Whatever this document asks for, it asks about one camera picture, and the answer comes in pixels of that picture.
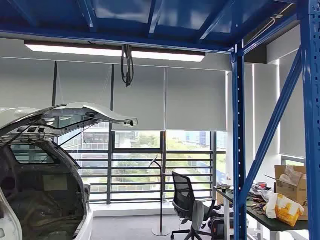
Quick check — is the blue steel shelf rack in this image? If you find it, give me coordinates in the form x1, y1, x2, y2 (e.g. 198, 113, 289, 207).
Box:
0, 0, 320, 240

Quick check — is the grey roller blind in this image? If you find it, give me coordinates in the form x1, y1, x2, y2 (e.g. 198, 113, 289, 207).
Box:
0, 56, 54, 112
166, 67, 227, 132
55, 61, 112, 110
279, 49, 307, 159
113, 66, 166, 132

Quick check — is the dark metal window railing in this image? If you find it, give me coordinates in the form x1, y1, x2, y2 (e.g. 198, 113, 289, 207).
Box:
63, 150, 227, 204

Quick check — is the black mesh office chair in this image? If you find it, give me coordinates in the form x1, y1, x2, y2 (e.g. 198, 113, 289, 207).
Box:
171, 171, 216, 240

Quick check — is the black pole stand round base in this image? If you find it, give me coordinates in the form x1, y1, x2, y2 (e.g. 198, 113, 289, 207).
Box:
149, 155, 171, 238

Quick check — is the white car body shell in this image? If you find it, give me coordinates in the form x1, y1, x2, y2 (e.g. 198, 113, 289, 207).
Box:
0, 101, 139, 240

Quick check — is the grey cloth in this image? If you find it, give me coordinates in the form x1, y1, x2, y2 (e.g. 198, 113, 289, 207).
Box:
192, 200, 206, 232

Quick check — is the long ceiling light bar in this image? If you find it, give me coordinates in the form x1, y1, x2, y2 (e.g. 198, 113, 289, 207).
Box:
24, 40, 206, 63

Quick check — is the black equipment case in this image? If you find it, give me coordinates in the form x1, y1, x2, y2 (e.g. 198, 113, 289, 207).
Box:
209, 216, 235, 240

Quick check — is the black top desk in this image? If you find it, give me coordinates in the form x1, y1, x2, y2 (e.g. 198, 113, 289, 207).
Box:
213, 185, 309, 240

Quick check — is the open cardboard box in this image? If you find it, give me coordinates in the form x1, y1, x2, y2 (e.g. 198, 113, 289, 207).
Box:
264, 164, 309, 222

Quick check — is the yellow white plastic package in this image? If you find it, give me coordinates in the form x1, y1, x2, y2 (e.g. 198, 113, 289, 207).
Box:
265, 193, 305, 228

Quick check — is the hanging black cable coil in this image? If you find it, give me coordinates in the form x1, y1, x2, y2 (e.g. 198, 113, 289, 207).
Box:
121, 44, 134, 88

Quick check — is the tangle of wires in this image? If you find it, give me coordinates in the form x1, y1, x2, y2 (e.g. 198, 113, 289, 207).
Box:
247, 183, 275, 215

